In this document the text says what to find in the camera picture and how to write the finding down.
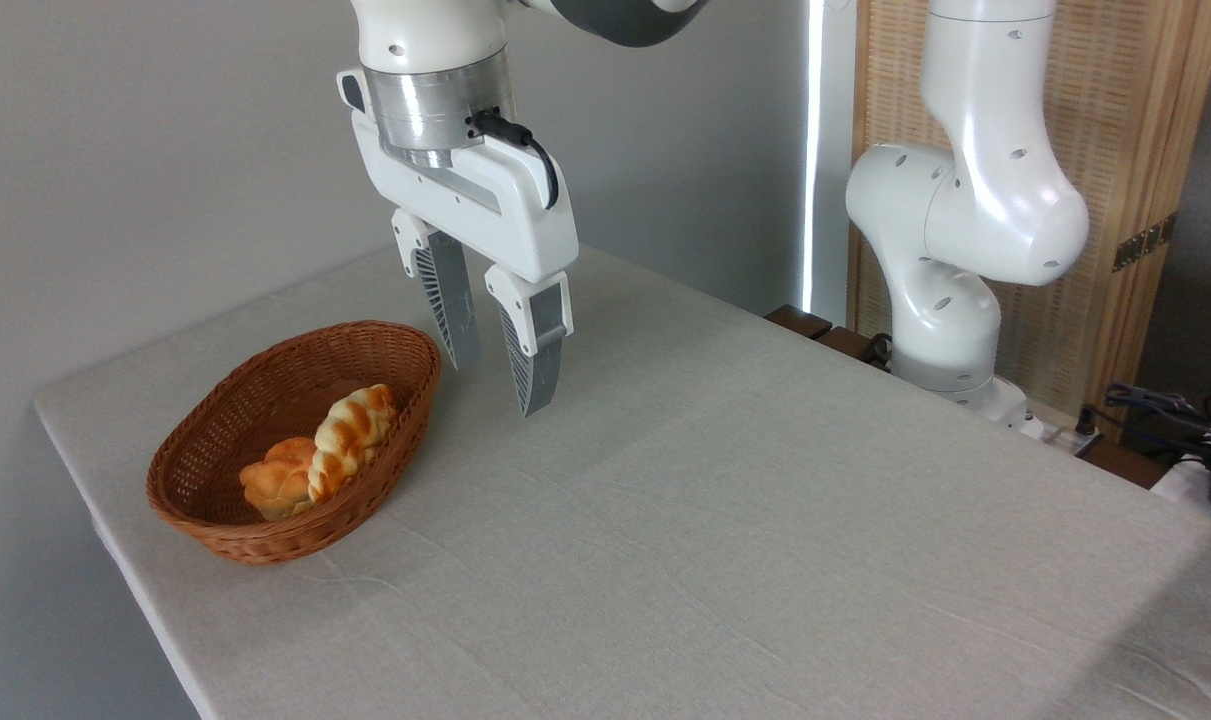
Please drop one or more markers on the white power strip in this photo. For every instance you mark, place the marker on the white power strip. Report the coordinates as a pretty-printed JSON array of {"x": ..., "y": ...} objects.
[{"x": 1055, "y": 432}]

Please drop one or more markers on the long braided bread loaf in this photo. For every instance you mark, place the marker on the long braided bread loaf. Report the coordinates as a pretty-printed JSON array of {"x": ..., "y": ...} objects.
[{"x": 350, "y": 435}]

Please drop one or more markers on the brown woven wicker basket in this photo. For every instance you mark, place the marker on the brown woven wicker basket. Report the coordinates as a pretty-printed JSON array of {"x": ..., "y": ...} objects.
[{"x": 265, "y": 385}]

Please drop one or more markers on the light grey tablecloth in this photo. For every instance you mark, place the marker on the light grey tablecloth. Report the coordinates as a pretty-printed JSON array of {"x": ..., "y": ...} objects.
[{"x": 715, "y": 520}]

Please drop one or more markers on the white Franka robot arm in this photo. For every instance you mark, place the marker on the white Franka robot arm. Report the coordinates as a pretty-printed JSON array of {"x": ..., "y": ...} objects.
[{"x": 965, "y": 220}]

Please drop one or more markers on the dark brown wooden block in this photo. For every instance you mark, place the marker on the dark brown wooden block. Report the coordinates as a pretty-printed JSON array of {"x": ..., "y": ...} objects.
[
  {"x": 850, "y": 345},
  {"x": 797, "y": 321}
]

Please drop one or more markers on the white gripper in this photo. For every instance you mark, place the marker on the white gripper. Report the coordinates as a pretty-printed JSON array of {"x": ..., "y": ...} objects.
[{"x": 485, "y": 215}]

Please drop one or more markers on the dark metal screen hinge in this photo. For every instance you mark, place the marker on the dark metal screen hinge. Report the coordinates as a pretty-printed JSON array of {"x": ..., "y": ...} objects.
[{"x": 1145, "y": 242}]

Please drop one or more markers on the round knotted bread roll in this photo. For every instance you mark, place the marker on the round knotted bread roll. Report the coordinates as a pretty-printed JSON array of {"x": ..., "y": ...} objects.
[{"x": 275, "y": 482}]

